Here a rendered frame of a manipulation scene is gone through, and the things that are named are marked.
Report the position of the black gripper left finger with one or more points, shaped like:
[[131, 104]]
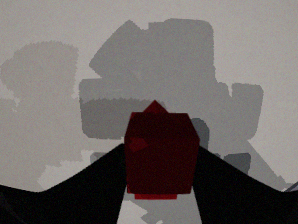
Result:
[[92, 196]]

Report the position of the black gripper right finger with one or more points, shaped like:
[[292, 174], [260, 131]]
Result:
[[225, 195]]

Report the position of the dark red cube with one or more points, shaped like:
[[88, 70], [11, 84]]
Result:
[[155, 108], [161, 151], [154, 196]]

